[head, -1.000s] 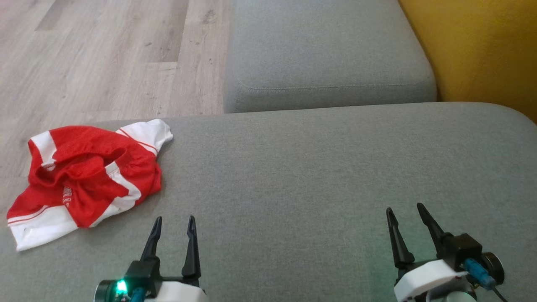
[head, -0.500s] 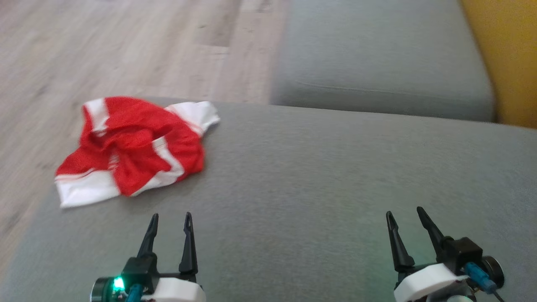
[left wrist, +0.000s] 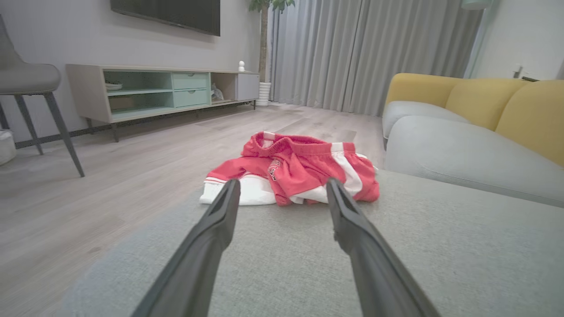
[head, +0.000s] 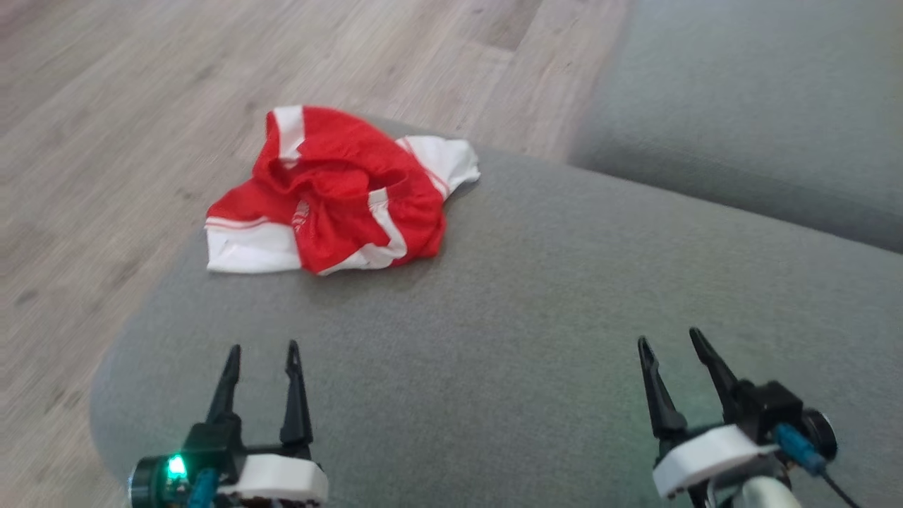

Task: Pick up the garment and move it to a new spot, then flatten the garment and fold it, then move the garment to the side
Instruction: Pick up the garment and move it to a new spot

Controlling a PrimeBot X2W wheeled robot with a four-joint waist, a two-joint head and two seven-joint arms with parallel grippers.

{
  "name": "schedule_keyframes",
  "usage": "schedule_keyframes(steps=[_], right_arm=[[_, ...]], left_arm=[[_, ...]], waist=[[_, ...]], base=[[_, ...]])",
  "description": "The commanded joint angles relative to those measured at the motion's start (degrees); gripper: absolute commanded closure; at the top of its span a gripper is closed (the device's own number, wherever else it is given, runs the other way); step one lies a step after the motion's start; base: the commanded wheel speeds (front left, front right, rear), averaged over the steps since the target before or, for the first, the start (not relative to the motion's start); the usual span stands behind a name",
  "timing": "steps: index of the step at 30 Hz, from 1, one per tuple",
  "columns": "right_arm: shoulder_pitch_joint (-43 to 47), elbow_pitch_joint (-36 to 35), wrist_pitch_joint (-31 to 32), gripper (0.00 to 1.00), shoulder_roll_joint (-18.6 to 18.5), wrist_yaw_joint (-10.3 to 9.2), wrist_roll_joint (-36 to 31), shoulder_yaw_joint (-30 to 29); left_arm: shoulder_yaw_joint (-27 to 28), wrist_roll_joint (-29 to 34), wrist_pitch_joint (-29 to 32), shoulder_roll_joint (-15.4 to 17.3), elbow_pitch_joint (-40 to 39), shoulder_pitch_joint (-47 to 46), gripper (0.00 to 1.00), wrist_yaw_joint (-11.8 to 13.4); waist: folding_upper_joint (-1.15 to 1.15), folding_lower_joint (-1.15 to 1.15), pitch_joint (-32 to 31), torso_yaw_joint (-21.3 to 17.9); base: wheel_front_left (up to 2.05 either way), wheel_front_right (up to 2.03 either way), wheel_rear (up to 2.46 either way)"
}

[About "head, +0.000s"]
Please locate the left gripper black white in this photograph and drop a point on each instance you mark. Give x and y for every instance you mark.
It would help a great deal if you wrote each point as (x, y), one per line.
(275, 480)

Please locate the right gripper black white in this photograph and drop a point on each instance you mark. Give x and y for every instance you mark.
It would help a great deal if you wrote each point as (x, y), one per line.
(705, 455)

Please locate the red garment with white trim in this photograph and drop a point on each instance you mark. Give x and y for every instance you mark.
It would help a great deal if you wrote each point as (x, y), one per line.
(338, 190)

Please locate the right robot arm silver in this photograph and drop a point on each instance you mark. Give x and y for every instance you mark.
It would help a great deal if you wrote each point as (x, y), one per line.
(765, 495)

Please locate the grey sofa seat cushion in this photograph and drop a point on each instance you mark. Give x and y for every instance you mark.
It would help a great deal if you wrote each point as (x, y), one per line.
(508, 339)

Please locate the grey sofa back cushion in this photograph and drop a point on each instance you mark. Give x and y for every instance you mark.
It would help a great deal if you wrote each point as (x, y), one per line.
(762, 106)

